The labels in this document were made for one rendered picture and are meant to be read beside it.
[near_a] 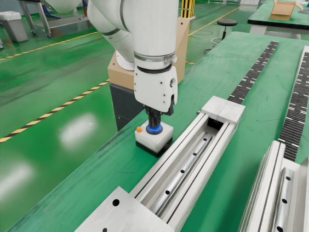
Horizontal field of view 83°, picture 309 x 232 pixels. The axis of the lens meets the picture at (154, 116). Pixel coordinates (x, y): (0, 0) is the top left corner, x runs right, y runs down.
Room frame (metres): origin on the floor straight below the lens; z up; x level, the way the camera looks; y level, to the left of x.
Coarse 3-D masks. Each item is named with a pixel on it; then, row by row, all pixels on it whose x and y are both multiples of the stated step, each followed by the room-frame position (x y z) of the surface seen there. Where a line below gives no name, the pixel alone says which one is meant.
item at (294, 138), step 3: (282, 132) 0.39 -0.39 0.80; (282, 135) 0.37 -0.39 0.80; (285, 135) 0.37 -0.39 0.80; (288, 135) 0.37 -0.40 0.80; (291, 135) 0.37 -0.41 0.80; (288, 138) 0.36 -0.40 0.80; (291, 138) 0.36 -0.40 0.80; (294, 138) 0.36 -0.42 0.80; (297, 138) 0.36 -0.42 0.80; (294, 141) 0.35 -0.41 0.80; (297, 141) 0.35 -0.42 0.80
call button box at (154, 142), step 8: (144, 128) 0.36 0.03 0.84; (168, 128) 0.36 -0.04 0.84; (136, 136) 0.35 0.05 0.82; (144, 136) 0.33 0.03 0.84; (152, 136) 0.33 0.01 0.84; (160, 136) 0.33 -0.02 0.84; (168, 136) 0.35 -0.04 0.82; (136, 144) 0.35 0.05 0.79; (144, 144) 0.33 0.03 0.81; (152, 144) 0.31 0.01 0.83; (160, 144) 0.31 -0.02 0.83; (168, 144) 0.35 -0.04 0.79; (152, 152) 0.31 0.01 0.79; (160, 152) 0.32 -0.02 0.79
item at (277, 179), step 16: (272, 144) 0.28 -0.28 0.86; (272, 160) 0.23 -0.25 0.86; (288, 160) 0.26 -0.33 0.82; (304, 160) 0.25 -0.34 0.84; (256, 176) 0.24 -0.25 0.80; (272, 176) 0.20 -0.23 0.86; (288, 176) 0.21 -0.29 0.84; (304, 176) 0.20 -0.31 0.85; (256, 192) 0.17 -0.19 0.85; (272, 192) 0.16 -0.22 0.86; (288, 192) 0.18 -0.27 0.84; (304, 192) 0.17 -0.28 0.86; (256, 208) 0.13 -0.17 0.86; (272, 208) 0.14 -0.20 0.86; (288, 208) 0.15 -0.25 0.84; (304, 208) 0.14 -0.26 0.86; (240, 224) 0.13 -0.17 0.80; (256, 224) 0.11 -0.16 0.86; (272, 224) 0.12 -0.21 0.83; (288, 224) 0.12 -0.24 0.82; (304, 224) 0.11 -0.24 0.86
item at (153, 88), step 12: (144, 72) 0.33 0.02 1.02; (156, 72) 0.32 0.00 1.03; (168, 72) 0.33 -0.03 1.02; (144, 84) 0.34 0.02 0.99; (156, 84) 0.33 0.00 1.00; (168, 84) 0.32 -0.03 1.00; (144, 96) 0.35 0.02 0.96; (156, 96) 0.33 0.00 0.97; (168, 96) 0.32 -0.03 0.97; (156, 108) 0.33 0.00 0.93; (168, 108) 0.32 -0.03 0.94
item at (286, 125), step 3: (285, 123) 0.42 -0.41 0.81; (285, 126) 0.41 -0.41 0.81; (288, 126) 0.41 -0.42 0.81; (291, 126) 0.40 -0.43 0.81; (294, 126) 0.40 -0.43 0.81; (291, 129) 0.39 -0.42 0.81; (294, 129) 0.39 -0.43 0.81; (297, 129) 0.39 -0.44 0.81; (300, 129) 0.39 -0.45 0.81; (300, 132) 0.38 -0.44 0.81
